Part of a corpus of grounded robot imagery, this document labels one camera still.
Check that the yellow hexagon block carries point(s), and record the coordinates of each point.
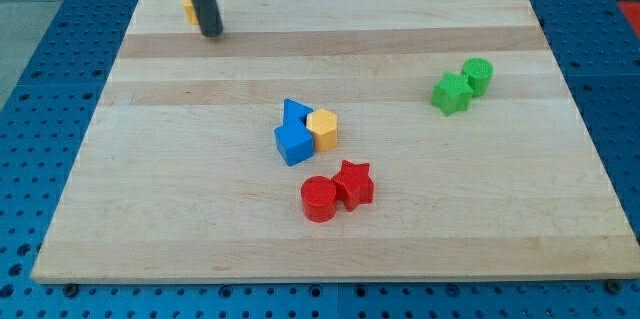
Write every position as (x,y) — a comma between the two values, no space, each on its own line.
(323,126)

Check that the blue cube block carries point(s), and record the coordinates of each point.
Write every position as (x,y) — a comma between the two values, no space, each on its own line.
(294,142)

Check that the blue triangle block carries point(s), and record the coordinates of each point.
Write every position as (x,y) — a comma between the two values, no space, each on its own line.
(295,111)

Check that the red cylinder block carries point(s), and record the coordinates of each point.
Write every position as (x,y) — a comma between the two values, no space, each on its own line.
(319,199)

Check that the red star block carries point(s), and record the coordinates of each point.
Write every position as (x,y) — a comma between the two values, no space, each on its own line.
(354,186)

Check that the wooden board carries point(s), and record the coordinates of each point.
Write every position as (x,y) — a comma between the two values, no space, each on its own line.
(178,179)

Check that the green star block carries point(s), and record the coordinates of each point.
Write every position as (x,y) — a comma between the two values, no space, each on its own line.
(452,93)

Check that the green cylinder block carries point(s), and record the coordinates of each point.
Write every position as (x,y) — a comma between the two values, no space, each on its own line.
(479,72)

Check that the yellow block behind rod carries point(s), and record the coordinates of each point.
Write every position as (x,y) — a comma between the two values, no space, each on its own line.
(190,12)

